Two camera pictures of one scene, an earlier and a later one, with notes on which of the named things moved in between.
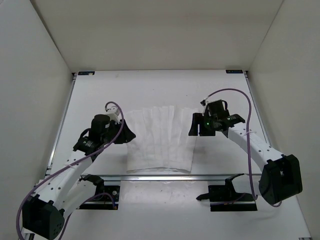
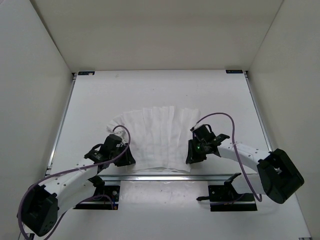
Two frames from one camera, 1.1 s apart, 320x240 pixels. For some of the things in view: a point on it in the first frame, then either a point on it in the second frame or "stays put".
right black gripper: (198, 118) -> (192, 157)
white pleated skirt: (162, 139) stays put
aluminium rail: (173, 178) stays put
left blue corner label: (86, 73) stays put
